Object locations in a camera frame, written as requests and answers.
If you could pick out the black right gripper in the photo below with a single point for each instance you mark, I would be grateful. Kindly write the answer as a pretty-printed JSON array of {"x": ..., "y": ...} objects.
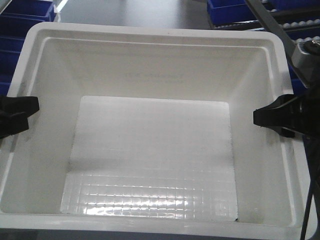
[{"x": 289, "y": 115}]

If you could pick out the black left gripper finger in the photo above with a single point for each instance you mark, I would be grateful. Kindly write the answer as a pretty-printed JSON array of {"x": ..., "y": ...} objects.
[{"x": 14, "y": 114}]

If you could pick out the white plastic tote bin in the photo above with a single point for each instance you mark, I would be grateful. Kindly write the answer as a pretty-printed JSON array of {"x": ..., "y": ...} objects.
[{"x": 151, "y": 130}]

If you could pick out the blue bin near left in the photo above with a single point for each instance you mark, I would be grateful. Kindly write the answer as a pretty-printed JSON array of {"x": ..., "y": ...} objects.
[{"x": 41, "y": 10}]

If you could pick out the blue bin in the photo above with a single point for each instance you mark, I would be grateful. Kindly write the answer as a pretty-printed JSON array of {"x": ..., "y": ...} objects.
[
  {"x": 222, "y": 12},
  {"x": 41, "y": 10}
]

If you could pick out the blue bin top right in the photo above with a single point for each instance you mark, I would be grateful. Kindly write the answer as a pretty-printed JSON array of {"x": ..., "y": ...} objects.
[{"x": 222, "y": 12}]

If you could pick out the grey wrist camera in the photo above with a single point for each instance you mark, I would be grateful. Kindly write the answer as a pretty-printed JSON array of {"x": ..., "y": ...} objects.
[{"x": 307, "y": 54}]

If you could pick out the metal shelf rail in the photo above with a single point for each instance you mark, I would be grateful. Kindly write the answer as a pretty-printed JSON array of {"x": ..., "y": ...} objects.
[{"x": 270, "y": 25}]

